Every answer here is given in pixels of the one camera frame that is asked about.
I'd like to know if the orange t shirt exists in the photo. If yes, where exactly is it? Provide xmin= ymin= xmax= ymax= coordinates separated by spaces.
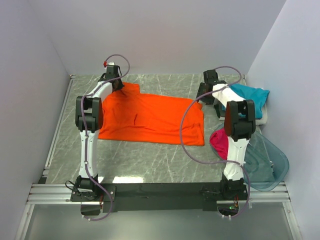
xmin=98 ymin=82 xmax=205 ymax=146

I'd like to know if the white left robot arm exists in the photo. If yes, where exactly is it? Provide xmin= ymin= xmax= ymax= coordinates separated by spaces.
xmin=75 ymin=62 xmax=124 ymax=201

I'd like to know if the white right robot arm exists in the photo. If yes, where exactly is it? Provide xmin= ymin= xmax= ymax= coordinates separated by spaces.
xmin=196 ymin=69 xmax=256 ymax=200

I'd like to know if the dark green folded t shirt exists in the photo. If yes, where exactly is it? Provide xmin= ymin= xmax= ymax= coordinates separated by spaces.
xmin=214 ymin=103 xmax=221 ymax=118

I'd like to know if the teal folded t shirt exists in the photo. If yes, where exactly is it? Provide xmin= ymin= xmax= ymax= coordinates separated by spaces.
xmin=217 ymin=84 xmax=270 ymax=120

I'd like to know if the magenta t shirt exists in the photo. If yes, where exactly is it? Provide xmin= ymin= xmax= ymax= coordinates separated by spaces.
xmin=209 ymin=128 xmax=229 ymax=160

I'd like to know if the white folded t shirt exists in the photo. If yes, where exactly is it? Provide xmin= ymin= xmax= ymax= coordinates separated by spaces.
xmin=255 ymin=104 xmax=268 ymax=126

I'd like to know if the teal grey t shirt in bin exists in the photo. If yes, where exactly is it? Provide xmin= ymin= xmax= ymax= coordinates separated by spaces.
xmin=244 ymin=146 xmax=275 ymax=184

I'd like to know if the blue transparent plastic bin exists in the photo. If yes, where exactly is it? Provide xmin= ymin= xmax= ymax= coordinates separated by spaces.
xmin=209 ymin=123 xmax=290 ymax=192

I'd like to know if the black base crossbar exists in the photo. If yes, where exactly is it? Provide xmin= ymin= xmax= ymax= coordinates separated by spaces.
xmin=70 ymin=182 xmax=248 ymax=213

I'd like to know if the aluminium frame rail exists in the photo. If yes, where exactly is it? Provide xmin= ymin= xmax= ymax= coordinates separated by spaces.
xmin=26 ymin=74 xmax=74 ymax=205

